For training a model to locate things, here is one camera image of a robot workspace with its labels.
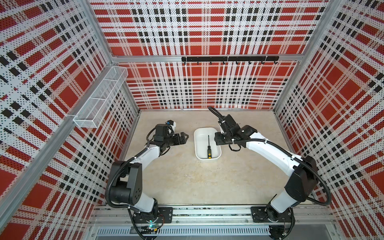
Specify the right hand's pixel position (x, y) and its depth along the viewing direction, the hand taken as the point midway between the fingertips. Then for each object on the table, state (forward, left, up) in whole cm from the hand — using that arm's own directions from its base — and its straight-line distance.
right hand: (221, 138), depth 83 cm
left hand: (+6, +22, -6) cm, 24 cm away
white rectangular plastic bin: (+8, +12, -17) cm, 22 cm away
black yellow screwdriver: (-2, +6, -15) cm, 16 cm away
